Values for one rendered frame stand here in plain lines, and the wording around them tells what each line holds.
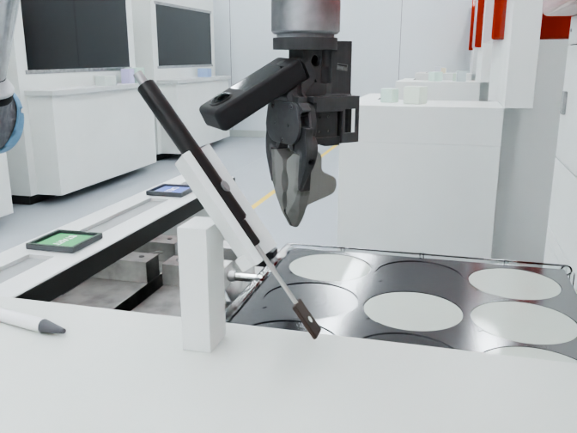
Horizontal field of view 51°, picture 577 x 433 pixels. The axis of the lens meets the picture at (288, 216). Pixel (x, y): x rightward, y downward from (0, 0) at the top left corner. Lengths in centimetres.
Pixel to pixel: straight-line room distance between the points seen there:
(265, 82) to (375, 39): 793
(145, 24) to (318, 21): 637
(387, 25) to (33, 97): 499
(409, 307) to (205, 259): 32
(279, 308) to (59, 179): 454
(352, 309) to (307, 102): 23
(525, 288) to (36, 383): 53
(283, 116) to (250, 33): 829
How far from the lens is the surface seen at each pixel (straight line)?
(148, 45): 698
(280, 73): 65
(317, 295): 67
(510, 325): 64
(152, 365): 40
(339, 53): 70
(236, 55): 902
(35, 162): 522
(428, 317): 63
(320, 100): 66
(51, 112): 506
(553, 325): 65
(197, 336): 41
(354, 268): 76
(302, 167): 66
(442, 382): 39
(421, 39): 851
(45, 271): 61
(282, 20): 66
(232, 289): 77
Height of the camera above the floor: 115
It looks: 15 degrees down
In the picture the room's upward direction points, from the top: straight up
